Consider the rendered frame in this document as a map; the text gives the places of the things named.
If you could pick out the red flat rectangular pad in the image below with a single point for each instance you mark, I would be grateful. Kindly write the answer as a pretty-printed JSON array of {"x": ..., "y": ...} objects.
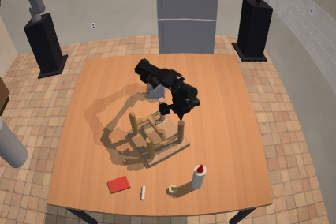
[{"x": 118, "y": 184}]

